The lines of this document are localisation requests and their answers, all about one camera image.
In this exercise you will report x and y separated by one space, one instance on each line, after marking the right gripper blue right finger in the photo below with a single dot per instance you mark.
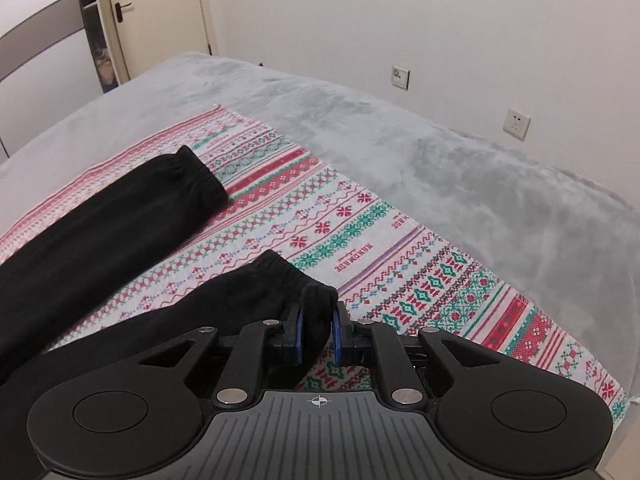
378 347

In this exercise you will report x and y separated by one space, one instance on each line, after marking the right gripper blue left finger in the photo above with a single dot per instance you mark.
264 356

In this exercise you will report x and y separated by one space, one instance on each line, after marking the black pants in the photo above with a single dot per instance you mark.
71 268

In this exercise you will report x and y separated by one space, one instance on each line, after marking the patterned red green blanket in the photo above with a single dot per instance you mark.
384 264

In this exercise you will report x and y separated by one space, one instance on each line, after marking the grey bed sheet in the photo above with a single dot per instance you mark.
568 244

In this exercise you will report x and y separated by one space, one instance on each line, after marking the white grey wardrobe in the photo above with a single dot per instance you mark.
56 56

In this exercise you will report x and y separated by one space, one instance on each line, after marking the cream door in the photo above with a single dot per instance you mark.
153 31

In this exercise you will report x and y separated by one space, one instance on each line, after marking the white wall socket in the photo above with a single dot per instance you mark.
516 124

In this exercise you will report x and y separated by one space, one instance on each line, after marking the white wall switch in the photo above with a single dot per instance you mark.
400 77

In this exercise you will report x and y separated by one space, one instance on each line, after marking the black door handle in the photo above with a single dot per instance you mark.
120 8

